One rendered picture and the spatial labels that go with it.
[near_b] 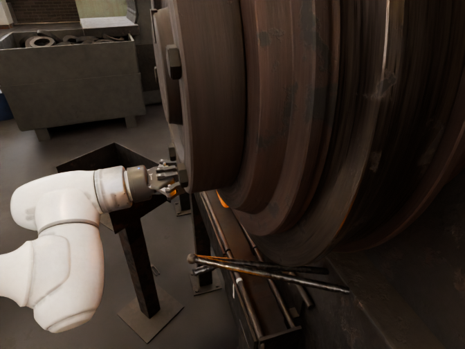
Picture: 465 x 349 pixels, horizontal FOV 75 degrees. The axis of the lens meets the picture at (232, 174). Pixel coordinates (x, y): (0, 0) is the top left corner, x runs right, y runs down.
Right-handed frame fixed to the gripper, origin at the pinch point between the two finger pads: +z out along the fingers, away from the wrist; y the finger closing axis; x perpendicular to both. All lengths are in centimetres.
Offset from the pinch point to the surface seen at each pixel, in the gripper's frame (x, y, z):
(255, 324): -12.8, 29.5, -3.4
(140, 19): 0, -266, -5
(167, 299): -83, -30, -22
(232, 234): -19.4, 2.2, 0.7
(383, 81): 32, 43, -2
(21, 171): -79, -166, -111
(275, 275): 4.2, 33.3, -2.2
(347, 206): 23.9, 43.3, -2.3
